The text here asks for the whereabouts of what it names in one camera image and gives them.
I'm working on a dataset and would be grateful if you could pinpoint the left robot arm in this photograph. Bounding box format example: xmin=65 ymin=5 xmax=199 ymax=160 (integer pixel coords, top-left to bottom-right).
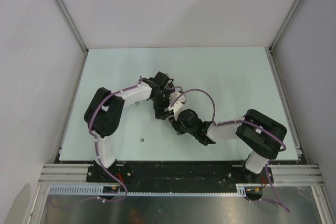
xmin=84 ymin=71 xmax=176 ymax=182

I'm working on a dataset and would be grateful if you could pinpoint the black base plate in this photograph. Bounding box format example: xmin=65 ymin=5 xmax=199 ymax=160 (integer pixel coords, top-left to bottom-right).
xmin=86 ymin=161 xmax=274 ymax=194

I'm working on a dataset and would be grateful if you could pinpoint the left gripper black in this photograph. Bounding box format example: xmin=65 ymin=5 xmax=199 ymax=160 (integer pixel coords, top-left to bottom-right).
xmin=151 ymin=89 xmax=176 ymax=120

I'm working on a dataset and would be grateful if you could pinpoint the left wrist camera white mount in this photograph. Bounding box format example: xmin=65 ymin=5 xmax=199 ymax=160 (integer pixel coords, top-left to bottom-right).
xmin=170 ymin=91 xmax=186 ymax=104

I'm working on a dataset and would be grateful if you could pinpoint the left aluminium corner post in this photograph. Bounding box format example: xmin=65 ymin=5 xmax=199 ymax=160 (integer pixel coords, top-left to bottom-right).
xmin=54 ymin=0 xmax=88 ymax=55

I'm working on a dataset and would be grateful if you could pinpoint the right aluminium corner post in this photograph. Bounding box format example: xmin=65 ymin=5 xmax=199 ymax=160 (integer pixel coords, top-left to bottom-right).
xmin=268 ymin=0 xmax=305 ymax=53

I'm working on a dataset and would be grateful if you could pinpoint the grey slotted cable duct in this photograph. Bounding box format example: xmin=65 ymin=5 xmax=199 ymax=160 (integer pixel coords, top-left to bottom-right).
xmin=46 ymin=183 xmax=247 ymax=197

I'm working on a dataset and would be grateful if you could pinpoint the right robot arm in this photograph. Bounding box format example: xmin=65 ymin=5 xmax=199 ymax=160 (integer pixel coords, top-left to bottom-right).
xmin=169 ymin=109 xmax=287 ymax=183

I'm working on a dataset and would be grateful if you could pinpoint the aluminium frame rail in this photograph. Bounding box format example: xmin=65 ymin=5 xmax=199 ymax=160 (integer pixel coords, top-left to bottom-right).
xmin=38 ymin=164 xmax=324 ymax=186

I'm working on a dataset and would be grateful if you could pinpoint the aluminium corner post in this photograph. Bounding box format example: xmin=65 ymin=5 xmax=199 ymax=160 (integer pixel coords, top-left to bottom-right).
xmin=54 ymin=0 xmax=88 ymax=55
xmin=268 ymin=0 xmax=305 ymax=53

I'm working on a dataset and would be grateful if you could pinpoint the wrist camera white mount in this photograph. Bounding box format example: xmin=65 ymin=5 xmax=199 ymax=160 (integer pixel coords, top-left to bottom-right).
xmin=168 ymin=101 xmax=184 ymax=121
xmin=170 ymin=91 xmax=186 ymax=104

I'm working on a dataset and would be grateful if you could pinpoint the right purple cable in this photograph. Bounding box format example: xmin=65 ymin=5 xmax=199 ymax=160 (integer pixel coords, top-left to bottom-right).
xmin=170 ymin=89 xmax=291 ymax=213

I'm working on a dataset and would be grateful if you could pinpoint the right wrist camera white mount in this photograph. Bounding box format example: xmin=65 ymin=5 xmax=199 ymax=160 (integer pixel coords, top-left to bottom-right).
xmin=168 ymin=101 xmax=184 ymax=121

